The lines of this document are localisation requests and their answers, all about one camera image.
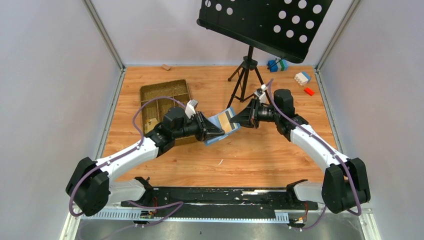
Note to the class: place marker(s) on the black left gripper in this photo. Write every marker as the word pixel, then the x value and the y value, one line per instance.
pixel 201 126

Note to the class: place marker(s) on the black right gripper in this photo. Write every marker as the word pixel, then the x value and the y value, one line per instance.
pixel 253 112

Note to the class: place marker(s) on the blue leather card holder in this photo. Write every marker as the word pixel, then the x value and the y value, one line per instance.
pixel 213 119

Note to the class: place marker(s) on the gold credit card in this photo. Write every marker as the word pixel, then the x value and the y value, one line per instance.
pixel 150 124

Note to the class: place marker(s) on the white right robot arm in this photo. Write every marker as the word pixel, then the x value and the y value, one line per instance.
pixel 345 184

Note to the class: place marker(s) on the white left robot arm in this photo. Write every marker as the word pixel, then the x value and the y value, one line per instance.
pixel 92 184

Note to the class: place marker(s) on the blue green toy block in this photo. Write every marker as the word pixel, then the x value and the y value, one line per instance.
pixel 277 65

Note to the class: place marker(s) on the woven compartment tray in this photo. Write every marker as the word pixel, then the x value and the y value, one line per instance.
pixel 177 90

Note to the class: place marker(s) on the red toy block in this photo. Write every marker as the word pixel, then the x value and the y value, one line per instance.
pixel 309 91

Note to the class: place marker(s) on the white blue toy block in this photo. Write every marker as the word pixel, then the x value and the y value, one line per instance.
pixel 302 78

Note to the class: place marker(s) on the small wooden block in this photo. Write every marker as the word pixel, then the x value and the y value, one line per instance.
pixel 166 67

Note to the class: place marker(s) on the black music stand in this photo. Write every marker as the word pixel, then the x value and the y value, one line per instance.
pixel 282 28

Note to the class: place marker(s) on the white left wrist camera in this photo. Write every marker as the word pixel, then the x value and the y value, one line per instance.
pixel 190 109

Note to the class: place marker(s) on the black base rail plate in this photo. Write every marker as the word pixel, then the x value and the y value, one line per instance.
pixel 226 202

